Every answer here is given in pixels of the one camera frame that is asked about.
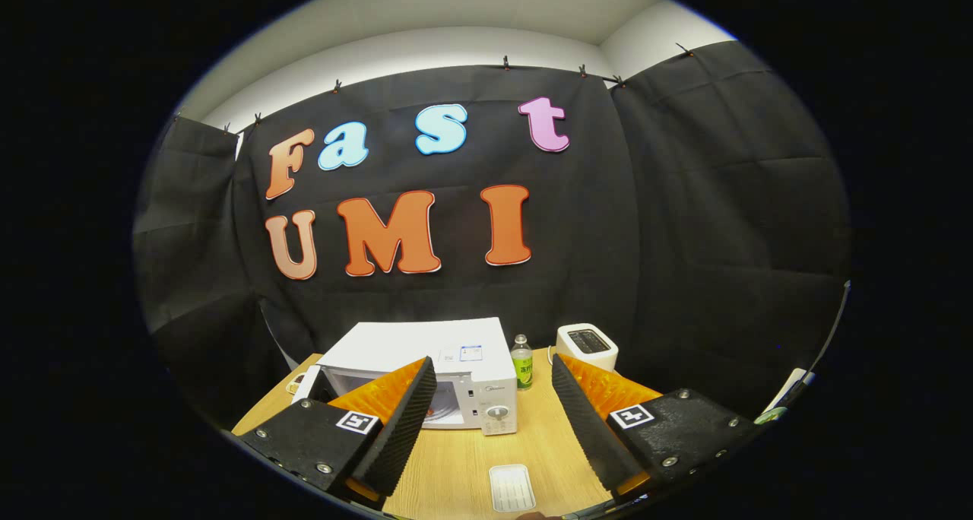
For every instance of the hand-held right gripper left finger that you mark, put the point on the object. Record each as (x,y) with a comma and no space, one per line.
(399,436)

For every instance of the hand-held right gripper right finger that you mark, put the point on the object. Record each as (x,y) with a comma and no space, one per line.
(589,436)

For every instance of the white microwave oven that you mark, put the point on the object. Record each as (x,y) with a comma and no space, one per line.
(426,345)

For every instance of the white rectangular food tray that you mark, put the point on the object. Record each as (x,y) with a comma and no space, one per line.
(512,489)

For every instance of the cream toaster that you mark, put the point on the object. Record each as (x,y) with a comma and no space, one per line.
(587,349)

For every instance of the green drink bottle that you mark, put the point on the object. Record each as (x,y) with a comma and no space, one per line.
(522,368)

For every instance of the row of small cloth clips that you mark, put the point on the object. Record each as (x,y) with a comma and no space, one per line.
(505,64)

